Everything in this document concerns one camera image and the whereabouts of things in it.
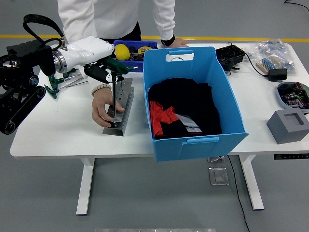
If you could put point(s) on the person's right hand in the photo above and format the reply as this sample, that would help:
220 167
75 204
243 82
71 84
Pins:
101 106

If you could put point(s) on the person's left hand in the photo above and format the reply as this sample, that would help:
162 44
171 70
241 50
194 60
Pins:
179 43

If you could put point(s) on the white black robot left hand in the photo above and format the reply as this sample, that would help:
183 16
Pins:
89 52

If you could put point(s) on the grey metal tool holder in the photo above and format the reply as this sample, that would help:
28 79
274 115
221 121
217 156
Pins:
128 106

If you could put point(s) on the large blue plastic box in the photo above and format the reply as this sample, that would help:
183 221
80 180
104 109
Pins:
193 149

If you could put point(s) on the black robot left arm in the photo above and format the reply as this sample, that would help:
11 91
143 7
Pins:
24 55

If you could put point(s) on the person's left forearm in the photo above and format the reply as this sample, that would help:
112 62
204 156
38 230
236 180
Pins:
166 26

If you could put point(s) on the person's right forearm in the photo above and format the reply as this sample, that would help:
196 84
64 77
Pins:
77 31

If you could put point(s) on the black wrist watch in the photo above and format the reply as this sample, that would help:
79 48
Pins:
167 41

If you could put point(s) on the yellow lemon-shaped ball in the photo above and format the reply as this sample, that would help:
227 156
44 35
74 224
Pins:
123 52

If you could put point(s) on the yellow tape measure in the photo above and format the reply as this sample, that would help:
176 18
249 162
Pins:
143 50

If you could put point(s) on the yellow floor tape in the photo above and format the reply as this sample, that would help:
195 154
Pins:
217 38

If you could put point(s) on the dark brown round part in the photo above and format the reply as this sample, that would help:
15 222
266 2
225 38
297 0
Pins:
133 49

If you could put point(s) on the small dark blue bin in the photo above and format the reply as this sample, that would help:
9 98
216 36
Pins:
140 63

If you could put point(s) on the person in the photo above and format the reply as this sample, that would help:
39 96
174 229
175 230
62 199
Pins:
116 14

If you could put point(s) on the black plastic tray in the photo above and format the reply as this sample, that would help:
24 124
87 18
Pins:
229 54

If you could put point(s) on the red cloth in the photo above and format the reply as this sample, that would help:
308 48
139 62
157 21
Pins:
159 116

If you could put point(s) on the black cloth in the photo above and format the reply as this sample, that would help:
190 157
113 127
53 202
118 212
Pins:
188 101

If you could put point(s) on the grey white cloth piece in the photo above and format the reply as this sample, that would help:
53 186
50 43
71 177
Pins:
188 120

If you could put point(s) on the white table leg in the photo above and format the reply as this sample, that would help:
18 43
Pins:
85 188
251 183

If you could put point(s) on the beige resistor strip bundle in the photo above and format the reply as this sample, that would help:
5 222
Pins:
268 64

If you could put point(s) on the clear plastic parts bags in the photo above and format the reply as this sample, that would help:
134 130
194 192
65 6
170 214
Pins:
270 48

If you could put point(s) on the black power adapter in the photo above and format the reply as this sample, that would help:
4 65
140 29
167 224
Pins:
277 75

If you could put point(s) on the light blue dish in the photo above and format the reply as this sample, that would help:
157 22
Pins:
283 104

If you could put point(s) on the small metal floor plate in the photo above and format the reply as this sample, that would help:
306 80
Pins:
216 159

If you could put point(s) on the pile of dark capacitors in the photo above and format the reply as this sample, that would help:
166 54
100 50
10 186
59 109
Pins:
294 96

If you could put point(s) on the grey block with square recess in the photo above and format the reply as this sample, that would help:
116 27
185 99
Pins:
282 130

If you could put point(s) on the large metal floor plate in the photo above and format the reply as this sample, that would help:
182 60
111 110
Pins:
218 176

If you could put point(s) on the black table control panel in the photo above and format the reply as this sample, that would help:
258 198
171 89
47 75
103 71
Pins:
289 156

